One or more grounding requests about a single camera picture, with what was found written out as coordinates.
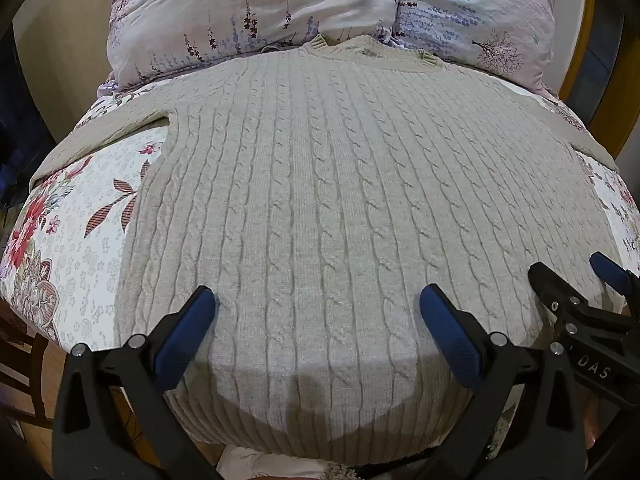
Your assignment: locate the floral pillow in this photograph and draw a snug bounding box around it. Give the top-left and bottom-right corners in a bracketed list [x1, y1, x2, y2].
[106, 0, 559, 97]

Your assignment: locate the beige cable-knit sweater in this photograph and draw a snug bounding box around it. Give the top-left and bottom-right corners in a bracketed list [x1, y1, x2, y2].
[30, 34, 618, 467]

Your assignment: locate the brown wooden chair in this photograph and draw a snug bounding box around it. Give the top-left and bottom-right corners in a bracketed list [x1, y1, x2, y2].
[0, 304, 70, 432]

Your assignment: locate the white floral bed sheet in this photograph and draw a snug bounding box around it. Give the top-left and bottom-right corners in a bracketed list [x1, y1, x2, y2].
[0, 79, 640, 342]

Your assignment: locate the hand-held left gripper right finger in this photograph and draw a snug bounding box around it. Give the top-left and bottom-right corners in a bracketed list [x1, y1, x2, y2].
[419, 284, 589, 480]

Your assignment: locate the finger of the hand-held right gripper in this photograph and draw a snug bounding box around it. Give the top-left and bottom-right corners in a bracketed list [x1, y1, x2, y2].
[528, 261, 583, 322]
[589, 252, 637, 297]

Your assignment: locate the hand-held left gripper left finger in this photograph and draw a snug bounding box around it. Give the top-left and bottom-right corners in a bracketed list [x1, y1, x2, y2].
[52, 285, 217, 480]

